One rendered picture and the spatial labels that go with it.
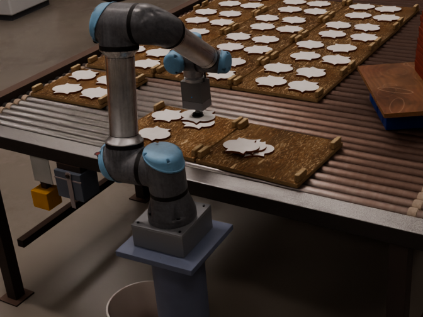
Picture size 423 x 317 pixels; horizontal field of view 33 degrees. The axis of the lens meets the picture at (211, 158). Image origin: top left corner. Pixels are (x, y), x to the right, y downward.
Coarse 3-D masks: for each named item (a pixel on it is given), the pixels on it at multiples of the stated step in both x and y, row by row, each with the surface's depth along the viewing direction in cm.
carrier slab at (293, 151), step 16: (256, 128) 275; (272, 128) 274; (272, 144) 262; (288, 144) 261; (304, 144) 260; (320, 144) 259; (208, 160) 254; (224, 160) 253; (240, 160) 252; (256, 160) 251; (272, 160) 250; (288, 160) 249; (304, 160) 248; (320, 160) 247; (256, 176) 242; (272, 176) 240; (288, 176) 239
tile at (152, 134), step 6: (156, 126) 281; (138, 132) 278; (144, 132) 277; (150, 132) 277; (156, 132) 276; (162, 132) 276; (168, 132) 275; (144, 138) 273; (150, 138) 272; (156, 138) 271; (162, 138) 271
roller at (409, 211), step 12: (0, 120) 305; (36, 132) 293; (48, 132) 290; (60, 132) 289; (96, 144) 278; (204, 168) 254; (216, 168) 252; (252, 180) 244; (312, 192) 233; (324, 192) 232; (336, 192) 230; (360, 204) 225; (372, 204) 224; (384, 204) 222; (420, 216) 216
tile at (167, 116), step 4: (156, 112) 294; (160, 112) 294; (164, 112) 293; (168, 112) 293; (172, 112) 293; (176, 112) 292; (180, 112) 293; (152, 116) 290; (156, 116) 290; (160, 116) 290; (164, 116) 289; (168, 116) 289; (172, 116) 289; (176, 116) 288; (180, 116) 288; (156, 120) 287; (160, 120) 287; (164, 120) 286; (168, 120) 286; (172, 120) 286; (176, 120) 286
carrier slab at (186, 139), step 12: (168, 108) 299; (180, 108) 298; (144, 120) 289; (180, 120) 287; (216, 120) 284; (228, 120) 283; (180, 132) 277; (192, 132) 276; (204, 132) 275; (216, 132) 274; (228, 132) 273; (144, 144) 269; (180, 144) 267; (192, 144) 266; (204, 144) 266; (216, 144) 267; (192, 156) 258
